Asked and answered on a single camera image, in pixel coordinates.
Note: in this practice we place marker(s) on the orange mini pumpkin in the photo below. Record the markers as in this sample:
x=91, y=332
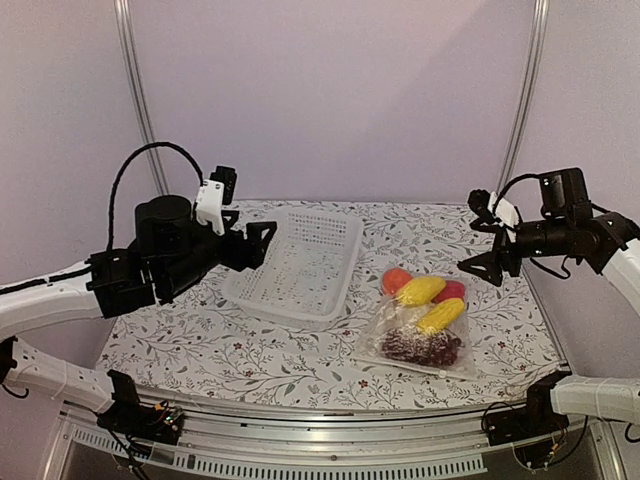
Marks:
x=394, y=279

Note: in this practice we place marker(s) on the dark red grape bunch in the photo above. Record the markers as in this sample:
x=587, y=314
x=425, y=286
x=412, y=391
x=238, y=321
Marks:
x=430, y=350

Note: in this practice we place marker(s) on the red bell pepper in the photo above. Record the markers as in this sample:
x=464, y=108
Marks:
x=452, y=289

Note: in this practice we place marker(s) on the white cauliflower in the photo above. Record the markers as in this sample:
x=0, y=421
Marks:
x=393, y=315

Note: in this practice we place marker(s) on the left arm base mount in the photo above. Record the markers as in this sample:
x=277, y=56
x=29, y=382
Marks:
x=161, y=423

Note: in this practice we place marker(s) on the aluminium front rail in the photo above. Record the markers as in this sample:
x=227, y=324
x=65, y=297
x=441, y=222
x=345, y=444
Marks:
x=224, y=439

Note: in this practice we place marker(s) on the yellow squash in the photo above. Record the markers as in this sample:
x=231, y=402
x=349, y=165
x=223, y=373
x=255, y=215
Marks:
x=420, y=291
x=441, y=316

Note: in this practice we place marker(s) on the clear zip top bag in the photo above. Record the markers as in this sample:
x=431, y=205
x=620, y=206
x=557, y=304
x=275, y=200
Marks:
x=367, y=348

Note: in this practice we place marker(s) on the left aluminium frame post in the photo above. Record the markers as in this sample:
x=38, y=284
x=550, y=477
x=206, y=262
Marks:
x=126, y=36

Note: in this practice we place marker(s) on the right aluminium frame post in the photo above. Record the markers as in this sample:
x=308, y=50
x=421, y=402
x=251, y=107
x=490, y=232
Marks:
x=527, y=90

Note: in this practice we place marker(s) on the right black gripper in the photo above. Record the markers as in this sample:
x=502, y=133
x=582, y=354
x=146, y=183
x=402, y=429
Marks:
x=492, y=259

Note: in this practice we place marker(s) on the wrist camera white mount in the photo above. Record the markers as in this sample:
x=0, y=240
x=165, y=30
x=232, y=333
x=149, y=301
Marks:
x=484, y=202
x=216, y=192

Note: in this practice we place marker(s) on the floral patterned table mat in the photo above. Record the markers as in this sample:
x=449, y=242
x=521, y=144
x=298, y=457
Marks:
x=203, y=345

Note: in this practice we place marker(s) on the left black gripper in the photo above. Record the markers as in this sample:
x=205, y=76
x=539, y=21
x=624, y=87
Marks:
x=254, y=251

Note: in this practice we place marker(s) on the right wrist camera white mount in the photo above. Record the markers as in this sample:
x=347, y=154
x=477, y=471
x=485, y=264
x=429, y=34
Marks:
x=484, y=202

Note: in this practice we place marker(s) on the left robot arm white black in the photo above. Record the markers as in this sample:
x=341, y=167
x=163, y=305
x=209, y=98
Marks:
x=176, y=244

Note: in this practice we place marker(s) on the white plastic mesh basket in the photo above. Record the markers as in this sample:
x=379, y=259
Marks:
x=307, y=270

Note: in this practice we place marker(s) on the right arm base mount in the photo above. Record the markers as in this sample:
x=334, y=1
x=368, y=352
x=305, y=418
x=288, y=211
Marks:
x=503, y=423

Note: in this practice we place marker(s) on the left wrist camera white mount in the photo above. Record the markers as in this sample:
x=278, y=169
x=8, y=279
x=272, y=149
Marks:
x=216, y=192

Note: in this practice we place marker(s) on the aluminium frame post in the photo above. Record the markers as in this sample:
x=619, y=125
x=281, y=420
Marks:
x=527, y=90
x=126, y=36

